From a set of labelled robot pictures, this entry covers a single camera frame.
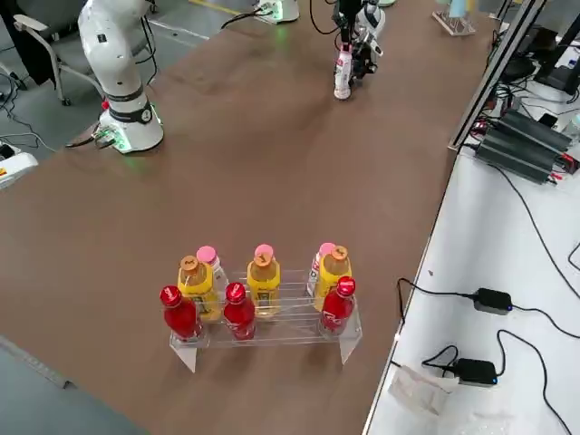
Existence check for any clear plastic bag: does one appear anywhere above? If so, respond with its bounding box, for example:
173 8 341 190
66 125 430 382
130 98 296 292
390 364 459 416

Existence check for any black monitor stand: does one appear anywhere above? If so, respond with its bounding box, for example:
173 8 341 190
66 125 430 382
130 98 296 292
533 0 580 95

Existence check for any black finned power supply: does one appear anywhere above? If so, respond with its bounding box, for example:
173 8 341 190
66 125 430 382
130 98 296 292
496 110 573 153
474 129 566 185

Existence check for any black power supply cable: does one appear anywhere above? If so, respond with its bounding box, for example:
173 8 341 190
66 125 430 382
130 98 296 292
488 162 580 303

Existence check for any clear acrylic stepped shelf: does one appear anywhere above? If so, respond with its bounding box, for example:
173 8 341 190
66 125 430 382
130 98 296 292
168 266 365 373

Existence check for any black power adapter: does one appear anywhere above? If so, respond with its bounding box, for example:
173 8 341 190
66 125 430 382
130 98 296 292
473 287 513 316
452 357 498 386

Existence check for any grey office chair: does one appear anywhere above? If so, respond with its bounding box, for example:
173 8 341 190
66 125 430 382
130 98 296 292
0 0 73 108

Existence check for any yellow drink bottle orange cap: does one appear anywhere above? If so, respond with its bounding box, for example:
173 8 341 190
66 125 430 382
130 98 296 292
246 253 282 321
176 256 221 324
313 246 353 300

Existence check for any red drink bottle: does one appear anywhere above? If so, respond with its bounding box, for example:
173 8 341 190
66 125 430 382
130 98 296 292
320 275 357 337
221 281 257 341
159 285 205 343

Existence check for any white box device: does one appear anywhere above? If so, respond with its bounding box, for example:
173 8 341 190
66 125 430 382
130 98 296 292
0 140 40 191

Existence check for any black arm base cable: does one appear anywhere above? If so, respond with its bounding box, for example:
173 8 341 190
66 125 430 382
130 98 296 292
219 8 264 31
65 120 112 150

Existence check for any black adapter cable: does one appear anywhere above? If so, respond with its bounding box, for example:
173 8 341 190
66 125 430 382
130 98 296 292
510 305 580 340
496 328 575 435
396 276 477 325

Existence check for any aluminium frame post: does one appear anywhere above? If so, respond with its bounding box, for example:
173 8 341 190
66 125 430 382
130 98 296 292
447 0 552 154

